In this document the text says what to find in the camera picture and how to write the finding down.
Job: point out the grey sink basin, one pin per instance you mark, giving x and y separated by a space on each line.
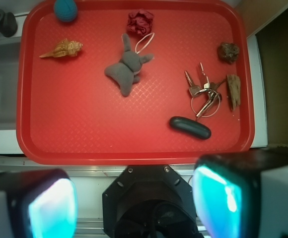
9 61

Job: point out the red plastic tray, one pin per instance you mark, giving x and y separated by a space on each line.
70 113

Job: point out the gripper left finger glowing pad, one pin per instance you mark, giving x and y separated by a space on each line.
37 204

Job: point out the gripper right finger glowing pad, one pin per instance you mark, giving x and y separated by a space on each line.
243 195

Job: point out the brown cardboard panel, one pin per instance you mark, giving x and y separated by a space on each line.
257 14

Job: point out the blue knitted egg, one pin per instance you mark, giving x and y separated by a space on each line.
65 10

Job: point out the silver key bunch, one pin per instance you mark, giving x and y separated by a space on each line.
210 89

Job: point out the brown wood bark piece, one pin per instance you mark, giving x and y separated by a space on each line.
234 88

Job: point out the brown rough rock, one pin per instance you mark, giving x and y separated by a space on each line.
228 52

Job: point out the grey plush bunny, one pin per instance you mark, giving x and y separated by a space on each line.
126 72

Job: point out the tan spiral sea shell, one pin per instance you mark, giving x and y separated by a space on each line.
64 48

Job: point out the crumpled red cloth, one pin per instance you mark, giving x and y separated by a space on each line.
140 22

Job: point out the dark teal oblong case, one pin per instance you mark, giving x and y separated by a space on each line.
190 127

